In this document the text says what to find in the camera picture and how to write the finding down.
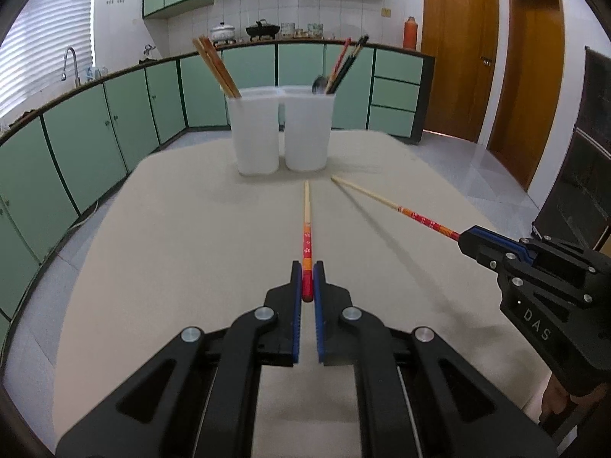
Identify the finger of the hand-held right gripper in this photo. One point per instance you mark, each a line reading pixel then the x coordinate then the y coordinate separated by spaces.
pixel 482 250
pixel 506 238

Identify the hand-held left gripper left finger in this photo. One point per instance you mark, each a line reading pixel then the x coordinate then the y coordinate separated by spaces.
pixel 296 296

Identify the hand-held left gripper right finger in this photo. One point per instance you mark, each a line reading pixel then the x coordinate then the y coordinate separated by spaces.
pixel 320 305

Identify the red and orange patterned chopstick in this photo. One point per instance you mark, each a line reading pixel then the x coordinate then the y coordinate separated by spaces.
pixel 308 248
pixel 420 218

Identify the white plastic utensil container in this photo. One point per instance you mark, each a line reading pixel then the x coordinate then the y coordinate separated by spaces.
pixel 255 133
pixel 308 133

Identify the plain wooden chopstick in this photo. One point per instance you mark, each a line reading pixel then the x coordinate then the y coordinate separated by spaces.
pixel 205 58
pixel 225 75

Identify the black chopstick with orange band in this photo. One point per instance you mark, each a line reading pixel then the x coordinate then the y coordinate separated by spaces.
pixel 352 56

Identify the plain black chopstick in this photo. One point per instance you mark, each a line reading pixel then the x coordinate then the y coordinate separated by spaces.
pixel 363 42

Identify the black chopstick with red end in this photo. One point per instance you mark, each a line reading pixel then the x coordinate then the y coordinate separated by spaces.
pixel 344 50

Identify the person's right hand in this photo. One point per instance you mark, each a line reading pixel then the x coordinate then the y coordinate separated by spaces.
pixel 557 393

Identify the dark furniture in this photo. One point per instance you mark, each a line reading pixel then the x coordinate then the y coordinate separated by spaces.
pixel 582 167

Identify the brown wooden door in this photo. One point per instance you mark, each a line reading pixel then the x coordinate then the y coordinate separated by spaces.
pixel 458 47
pixel 525 86

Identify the dark spoon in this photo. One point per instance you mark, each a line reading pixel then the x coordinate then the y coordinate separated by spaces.
pixel 319 85

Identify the orange thermos bottle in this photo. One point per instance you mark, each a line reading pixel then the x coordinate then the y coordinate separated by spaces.
pixel 410 33

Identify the glass jar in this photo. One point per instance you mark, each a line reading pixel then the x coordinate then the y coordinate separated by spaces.
pixel 287 30
pixel 315 31

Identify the black wok with lid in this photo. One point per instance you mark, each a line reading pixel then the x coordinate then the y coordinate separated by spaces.
pixel 262 31

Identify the green kitchen counter cabinets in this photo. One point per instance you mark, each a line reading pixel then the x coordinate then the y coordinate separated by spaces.
pixel 76 138

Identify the white cooking pot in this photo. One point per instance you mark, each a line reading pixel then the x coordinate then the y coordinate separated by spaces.
pixel 223 32

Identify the small metal kettle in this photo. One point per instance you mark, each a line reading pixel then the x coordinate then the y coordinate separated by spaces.
pixel 149 52

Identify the metal sink faucet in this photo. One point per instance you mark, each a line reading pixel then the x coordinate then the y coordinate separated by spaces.
pixel 75 62

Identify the window blinds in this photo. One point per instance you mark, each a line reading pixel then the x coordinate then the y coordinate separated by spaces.
pixel 47 33

